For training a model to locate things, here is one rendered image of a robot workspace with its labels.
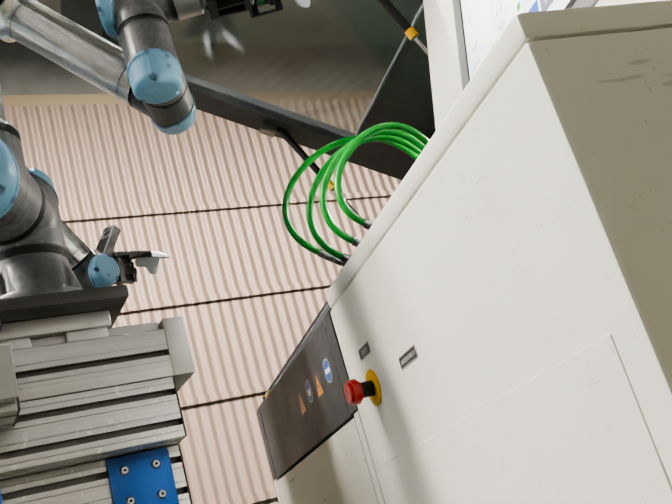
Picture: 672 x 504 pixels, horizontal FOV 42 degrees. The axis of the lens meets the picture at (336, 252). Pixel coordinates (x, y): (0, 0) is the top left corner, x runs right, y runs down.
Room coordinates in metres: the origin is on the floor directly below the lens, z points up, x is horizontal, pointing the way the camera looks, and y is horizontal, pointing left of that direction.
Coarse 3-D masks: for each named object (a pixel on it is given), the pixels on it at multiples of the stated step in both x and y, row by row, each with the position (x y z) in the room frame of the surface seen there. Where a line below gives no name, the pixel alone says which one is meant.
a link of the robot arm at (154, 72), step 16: (144, 16) 1.06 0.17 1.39; (160, 16) 1.08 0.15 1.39; (128, 32) 1.07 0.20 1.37; (144, 32) 1.06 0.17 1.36; (160, 32) 1.07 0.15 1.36; (128, 48) 1.07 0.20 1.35; (144, 48) 1.06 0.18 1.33; (160, 48) 1.07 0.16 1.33; (128, 64) 1.07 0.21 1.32; (144, 64) 1.06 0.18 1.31; (160, 64) 1.07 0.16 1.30; (176, 64) 1.09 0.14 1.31; (128, 80) 1.10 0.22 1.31; (144, 80) 1.07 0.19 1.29; (160, 80) 1.07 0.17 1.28; (176, 80) 1.09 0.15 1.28; (144, 96) 1.10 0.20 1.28; (160, 96) 1.11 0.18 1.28; (176, 96) 1.16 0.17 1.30
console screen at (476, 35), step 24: (456, 0) 1.27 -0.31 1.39; (480, 0) 1.19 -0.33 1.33; (504, 0) 1.11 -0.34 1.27; (528, 0) 1.05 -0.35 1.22; (552, 0) 0.99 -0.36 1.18; (576, 0) 0.94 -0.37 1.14; (456, 24) 1.28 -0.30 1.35; (480, 24) 1.19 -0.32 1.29; (504, 24) 1.12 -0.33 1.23; (480, 48) 1.20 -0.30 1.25
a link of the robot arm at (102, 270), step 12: (72, 240) 1.79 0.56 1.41; (72, 252) 1.79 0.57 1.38; (84, 252) 1.81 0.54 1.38; (72, 264) 1.81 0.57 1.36; (84, 264) 1.81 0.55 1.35; (96, 264) 1.81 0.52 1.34; (108, 264) 1.84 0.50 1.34; (84, 276) 1.83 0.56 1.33; (96, 276) 1.82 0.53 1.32; (108, 276) 1.83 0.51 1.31; (84, 288) 1.85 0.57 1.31
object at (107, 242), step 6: (108, 228) 2.07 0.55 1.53; (114, 228) 2.06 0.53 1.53; (102, 234) 2.07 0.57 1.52; (108, 234) 2.06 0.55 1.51; (114, 234) 2.06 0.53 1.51; (102, 240) 2.06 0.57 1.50; (108, 240) 2.04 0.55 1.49; (114, 240) 2.06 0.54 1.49; (102, 246) 2.05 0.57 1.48; (108, 246) 2.04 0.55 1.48; (114, 246) 2.06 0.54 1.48; (102, 252) 2.03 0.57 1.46; (108, 252) 2.04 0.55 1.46
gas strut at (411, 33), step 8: (384, 0) 1.43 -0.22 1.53; (384, 8) 1.43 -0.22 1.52; (392, 8) 1.43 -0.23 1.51; (392, 16) 1.44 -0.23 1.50; (400, 16) 1.43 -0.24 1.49; (400, 24) 1.44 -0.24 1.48; (408, 24) 1.44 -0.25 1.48; (408, 32) 1.44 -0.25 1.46; (416, 32) 1.44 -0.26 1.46; (416, 40) 1.45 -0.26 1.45; (424, 48) 1.45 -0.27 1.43
